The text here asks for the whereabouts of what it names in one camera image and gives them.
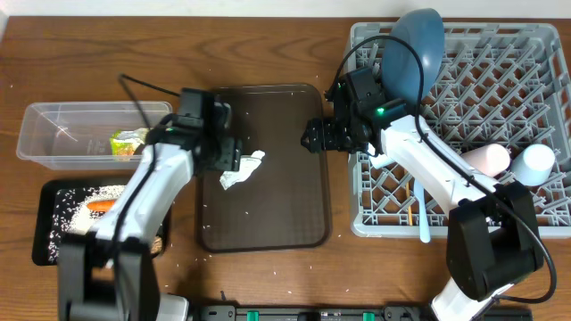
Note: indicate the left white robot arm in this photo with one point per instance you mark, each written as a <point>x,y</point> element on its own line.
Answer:
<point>108,272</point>

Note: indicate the pink cup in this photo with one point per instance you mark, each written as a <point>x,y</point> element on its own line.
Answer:
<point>490,159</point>

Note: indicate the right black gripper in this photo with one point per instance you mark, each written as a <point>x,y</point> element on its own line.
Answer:
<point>323,136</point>

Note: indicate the wooden chopstick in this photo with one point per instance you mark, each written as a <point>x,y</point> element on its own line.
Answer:
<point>409,209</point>

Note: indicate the brown serving tray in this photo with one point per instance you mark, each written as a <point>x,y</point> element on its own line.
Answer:
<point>284,204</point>

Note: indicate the dark blue plate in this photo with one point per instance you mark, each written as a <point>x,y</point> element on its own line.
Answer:
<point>423,31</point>

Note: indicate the green snack wrapper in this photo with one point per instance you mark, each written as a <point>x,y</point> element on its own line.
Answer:
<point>128,142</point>

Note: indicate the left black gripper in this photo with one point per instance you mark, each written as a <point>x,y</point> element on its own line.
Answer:
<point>229,156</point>

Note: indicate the grey dishwasher rack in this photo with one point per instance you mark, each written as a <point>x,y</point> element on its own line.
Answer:
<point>503,83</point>

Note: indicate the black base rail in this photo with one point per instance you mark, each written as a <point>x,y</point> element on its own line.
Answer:
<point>312,313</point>

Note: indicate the brown food piece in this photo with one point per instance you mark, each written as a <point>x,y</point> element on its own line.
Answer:
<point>157,246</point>

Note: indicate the cooked white rice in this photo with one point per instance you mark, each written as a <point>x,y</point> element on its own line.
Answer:
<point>71,215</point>

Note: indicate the light blue cup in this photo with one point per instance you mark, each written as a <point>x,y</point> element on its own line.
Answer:
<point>532,167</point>

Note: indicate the clear plastic bin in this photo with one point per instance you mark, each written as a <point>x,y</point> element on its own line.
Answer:
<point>76,135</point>

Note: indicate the orange carrot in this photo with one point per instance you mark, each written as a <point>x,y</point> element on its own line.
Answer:
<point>101,206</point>

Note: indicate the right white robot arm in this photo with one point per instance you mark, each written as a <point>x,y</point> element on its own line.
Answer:
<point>493,241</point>

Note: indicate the light blue plastic knife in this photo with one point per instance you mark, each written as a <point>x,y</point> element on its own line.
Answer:
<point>424,232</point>

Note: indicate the white tissue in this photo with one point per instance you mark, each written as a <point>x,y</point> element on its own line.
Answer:
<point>248,163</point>

